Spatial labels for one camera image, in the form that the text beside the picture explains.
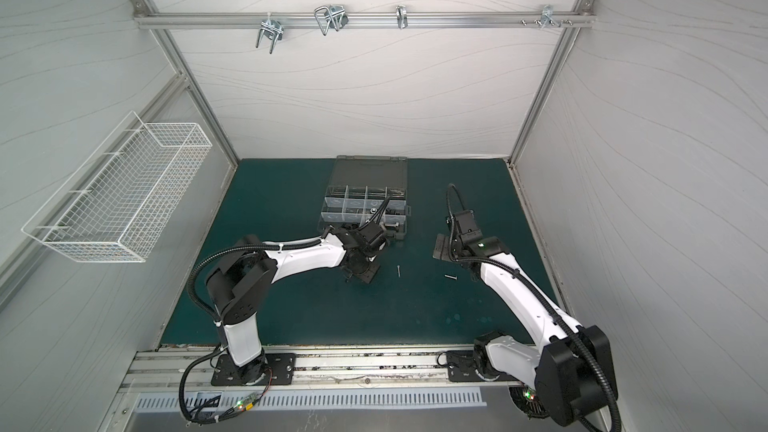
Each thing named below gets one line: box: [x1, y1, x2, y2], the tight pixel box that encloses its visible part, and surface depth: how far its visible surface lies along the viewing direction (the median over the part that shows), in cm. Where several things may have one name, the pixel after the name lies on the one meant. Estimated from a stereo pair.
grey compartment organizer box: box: [317, 155, 411, 240], surface depth 109 cm
